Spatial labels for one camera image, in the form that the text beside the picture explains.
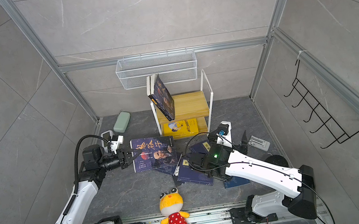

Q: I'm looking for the yellow cartoon book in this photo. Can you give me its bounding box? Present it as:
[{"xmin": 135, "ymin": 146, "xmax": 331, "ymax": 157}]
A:
[{"xmin": 162, "ymin": 118, "xmax": 199, "ymax": 140}]

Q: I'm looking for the white metal phone stand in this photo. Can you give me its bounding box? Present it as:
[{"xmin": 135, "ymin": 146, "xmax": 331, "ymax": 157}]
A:
[{"xmin": 248, "ymin": 136, "xmax": 271, "ymax": 152}]

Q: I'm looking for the white wooden two-tier shelf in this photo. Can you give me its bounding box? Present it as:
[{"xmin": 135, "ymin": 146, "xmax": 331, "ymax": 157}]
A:
[{"xmin": 146, "ymin": 68, "xmax": 220, "ymax": 146}]

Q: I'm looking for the dark book at pile bottom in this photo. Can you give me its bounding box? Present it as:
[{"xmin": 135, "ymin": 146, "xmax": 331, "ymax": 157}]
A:
[{"xmin": 172, "ymin": 175, "xmax": 185, "ymax": 187}]

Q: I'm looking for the yellow frog plush toy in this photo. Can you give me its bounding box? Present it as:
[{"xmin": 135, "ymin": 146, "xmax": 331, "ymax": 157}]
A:
[{"xmin": 159, "ymin": 187, "xmax": 189, "ymax": 224}]

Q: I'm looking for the white digital clock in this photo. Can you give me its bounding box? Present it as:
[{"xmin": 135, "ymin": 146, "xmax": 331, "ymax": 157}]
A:
[{"xmin": 101, "ymin": 130, "xmax": 115, "ymax": 148}]

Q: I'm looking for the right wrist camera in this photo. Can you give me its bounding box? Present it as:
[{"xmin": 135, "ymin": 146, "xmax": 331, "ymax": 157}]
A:
[{"xmin": 208, "ymin": 121, "xmax": 233, "ymax": 147}]

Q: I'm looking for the navy book with yellow label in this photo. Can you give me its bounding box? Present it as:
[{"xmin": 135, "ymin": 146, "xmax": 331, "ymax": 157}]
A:
[{"xmin": 154, "ymin": 165, "xmax": 177, "ymax": 176}]

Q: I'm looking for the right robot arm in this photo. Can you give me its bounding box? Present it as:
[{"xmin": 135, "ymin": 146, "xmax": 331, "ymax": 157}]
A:
[{"xmin": 188, "ymin": 130, "xmax": 323, "ymax": 224}]

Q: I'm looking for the blue book under portrait book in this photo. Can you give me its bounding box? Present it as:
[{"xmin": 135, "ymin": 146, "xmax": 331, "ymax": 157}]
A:
[{"xmin": 224, "ymin": 176, "xmax": 250, "ymax": 189}]

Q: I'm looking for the mint green case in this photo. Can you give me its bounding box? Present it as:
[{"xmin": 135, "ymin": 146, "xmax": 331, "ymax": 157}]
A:
[{"xmin": 113, "ymin": 111, "xmax": 131, "ymax": 133}]

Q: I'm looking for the black wire hook rack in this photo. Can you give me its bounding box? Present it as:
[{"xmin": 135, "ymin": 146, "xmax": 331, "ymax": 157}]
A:
[{"xmin": 283, "ymin": 60, "xmax": 359, "ymax": 150}]

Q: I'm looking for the black-haired doll plush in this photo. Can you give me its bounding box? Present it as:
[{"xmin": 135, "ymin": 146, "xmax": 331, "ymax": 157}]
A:
[{"xmin": 265, "ymin": 154, "xmax": 289, "ymax": 168}]

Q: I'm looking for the black upright book on shelf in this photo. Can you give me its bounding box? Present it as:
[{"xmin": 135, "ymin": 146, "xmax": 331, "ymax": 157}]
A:
[{"xmin": 146, "ymin": 76, "xmax": 171, "ymax": 121}]

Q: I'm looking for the white wire mesh basket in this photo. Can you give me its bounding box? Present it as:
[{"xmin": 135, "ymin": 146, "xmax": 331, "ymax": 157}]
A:
[{"xmin": 115, "ymin": 50, "xmax": 198, "ymax": 90}]

